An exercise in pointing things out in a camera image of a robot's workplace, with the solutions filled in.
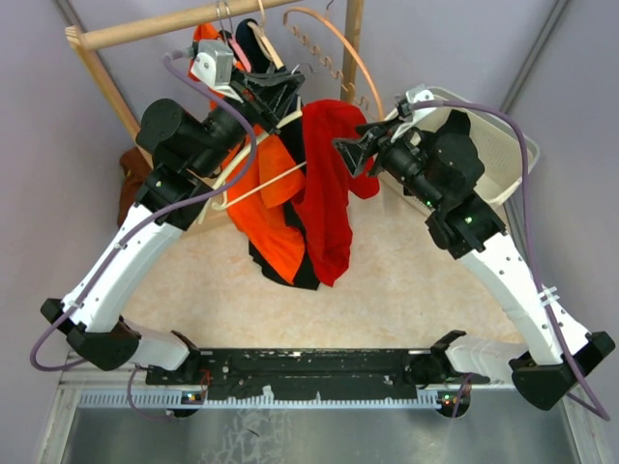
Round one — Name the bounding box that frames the cream plastic hook hanger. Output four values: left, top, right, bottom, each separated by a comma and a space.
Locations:
251, 0, 284, 70

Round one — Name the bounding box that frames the pink hanger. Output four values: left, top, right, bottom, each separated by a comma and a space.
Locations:
224, 31, 251, 73

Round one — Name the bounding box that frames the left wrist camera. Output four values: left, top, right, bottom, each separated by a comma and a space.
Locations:
191, 40, 242, 102

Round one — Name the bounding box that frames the black orange t shirt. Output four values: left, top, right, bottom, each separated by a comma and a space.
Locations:
248, 120, 319, 291

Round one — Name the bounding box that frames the beige wooden hanger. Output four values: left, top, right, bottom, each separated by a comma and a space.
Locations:
196, 63, 316, 224

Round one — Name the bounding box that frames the navy t shirt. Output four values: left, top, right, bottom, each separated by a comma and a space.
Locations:
233, 18, 277, 73

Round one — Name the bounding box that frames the brown cloth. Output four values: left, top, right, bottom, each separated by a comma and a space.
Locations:
117, 147, 152, 227

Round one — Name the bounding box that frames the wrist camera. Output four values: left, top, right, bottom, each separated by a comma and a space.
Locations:
191, 40, 242, 102
384, 85, 443, 143

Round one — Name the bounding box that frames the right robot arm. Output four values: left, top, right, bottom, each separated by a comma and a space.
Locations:
333, 110, 615, 410

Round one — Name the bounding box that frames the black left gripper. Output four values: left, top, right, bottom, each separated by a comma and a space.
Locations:
190, 64, 304, 178

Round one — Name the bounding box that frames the wooden clothes rack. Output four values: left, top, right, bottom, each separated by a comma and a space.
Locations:
56, 1, 366, 137

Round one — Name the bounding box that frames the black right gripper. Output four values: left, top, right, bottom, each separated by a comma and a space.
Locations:
331, 113, 444, 211

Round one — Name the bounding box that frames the red t shirt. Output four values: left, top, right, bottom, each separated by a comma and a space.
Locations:
292, 100, 380, 286

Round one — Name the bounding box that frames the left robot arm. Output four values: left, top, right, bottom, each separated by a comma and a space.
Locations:
41, 70, 306, 384

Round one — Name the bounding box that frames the white laundry basket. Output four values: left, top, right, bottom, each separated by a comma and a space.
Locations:
379, 85, 540, 217

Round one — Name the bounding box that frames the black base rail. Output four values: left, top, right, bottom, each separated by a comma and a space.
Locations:
146, 348, 463, 401

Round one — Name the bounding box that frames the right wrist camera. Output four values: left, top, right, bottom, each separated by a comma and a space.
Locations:
384, 85, 443, 143

